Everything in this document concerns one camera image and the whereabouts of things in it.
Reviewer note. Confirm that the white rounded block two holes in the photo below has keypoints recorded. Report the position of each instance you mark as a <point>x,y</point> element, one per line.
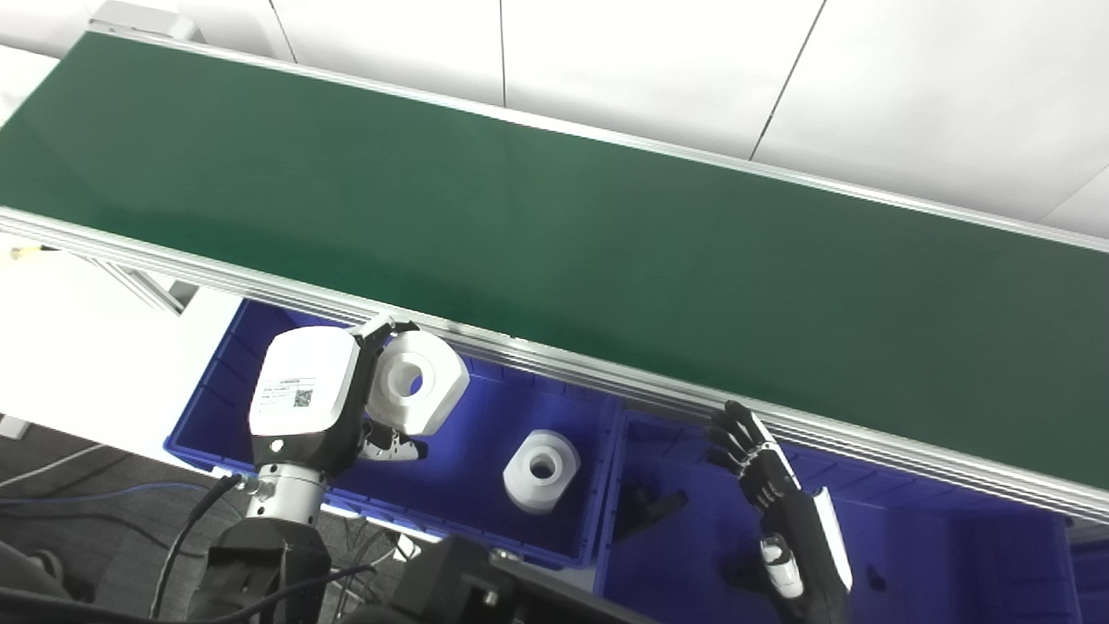
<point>433,381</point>

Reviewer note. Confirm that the white hexagonal part with hole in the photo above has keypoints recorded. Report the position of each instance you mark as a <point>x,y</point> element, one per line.
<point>541,468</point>

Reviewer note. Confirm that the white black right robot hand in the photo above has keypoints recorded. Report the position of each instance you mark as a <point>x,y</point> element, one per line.
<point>806,546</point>

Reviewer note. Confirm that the green conveyor belt aluminium frame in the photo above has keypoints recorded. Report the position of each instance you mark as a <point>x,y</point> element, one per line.
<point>563,234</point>

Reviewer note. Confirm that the black bracket part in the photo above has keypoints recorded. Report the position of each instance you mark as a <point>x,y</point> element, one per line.
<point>645,511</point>

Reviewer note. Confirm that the blue plastic bin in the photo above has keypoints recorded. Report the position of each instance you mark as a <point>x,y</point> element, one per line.
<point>953,563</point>
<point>1093,589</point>
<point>468,485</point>

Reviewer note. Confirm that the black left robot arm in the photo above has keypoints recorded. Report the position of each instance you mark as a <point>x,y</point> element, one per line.
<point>260,563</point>

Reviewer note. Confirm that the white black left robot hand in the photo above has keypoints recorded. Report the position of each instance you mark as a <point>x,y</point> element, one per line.
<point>303,381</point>

